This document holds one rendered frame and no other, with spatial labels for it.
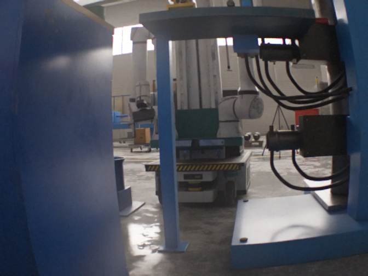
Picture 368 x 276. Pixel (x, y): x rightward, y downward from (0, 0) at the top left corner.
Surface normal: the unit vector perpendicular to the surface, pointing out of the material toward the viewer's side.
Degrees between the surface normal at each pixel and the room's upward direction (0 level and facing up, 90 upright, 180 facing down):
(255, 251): 90
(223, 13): 90
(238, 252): 90
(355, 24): 90
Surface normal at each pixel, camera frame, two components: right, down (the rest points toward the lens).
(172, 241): -0.18, 0.04
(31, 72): 0.98, -0.04
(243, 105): -0.70, 0.03
